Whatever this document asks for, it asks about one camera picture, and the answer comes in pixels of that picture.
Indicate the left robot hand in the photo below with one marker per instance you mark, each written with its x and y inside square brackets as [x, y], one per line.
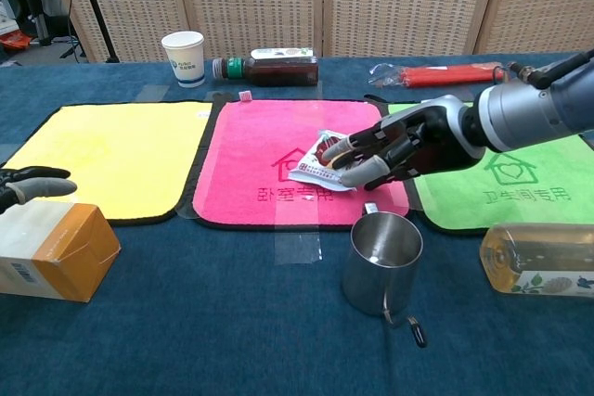
[37, 185]

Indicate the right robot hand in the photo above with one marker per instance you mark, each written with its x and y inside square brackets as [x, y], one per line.
[431, 141]

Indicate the snack packet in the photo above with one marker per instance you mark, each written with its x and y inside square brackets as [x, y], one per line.
[312, 174]

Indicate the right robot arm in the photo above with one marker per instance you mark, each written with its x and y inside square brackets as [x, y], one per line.
[533, 113]

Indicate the green towel mat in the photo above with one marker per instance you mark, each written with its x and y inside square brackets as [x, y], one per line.
[464, 210]

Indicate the yellow towel mat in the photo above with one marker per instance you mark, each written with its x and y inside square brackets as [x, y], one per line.
[116, 159]

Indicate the pink towel mat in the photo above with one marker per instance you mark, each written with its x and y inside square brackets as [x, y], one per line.
[260, 136]

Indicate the red sticks in clear wrapper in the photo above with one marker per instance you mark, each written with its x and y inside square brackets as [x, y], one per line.
[450, 75]

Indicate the orange and white cardboard box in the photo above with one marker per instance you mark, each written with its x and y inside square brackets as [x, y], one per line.
[69, 257]

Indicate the orange plastic bag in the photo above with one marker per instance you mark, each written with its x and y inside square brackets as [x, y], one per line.
[16, 40]

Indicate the small clear tape strip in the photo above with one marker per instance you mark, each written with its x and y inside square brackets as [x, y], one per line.
[152, 93]

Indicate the wicker folding screen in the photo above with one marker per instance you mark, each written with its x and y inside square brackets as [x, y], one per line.
[380, 2]

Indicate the stainless steel mug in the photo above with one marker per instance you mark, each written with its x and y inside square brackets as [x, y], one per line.
[380, 284]

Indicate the pale yellow drink bottle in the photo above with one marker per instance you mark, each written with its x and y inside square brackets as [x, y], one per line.
[543, 252]

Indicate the dark drink bottle green cap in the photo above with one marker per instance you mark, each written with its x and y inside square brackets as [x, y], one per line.
[283, 71]

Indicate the large clear tape strip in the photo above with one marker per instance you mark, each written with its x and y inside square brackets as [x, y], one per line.
[297, 245]

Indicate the black tripod stand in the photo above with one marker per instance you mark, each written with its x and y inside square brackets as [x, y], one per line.
[95, 16]

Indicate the white paper cup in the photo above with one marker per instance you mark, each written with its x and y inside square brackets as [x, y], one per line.
[184, 57]

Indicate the blue tablecloth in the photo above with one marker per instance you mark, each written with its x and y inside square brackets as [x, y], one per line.
[232, 331]

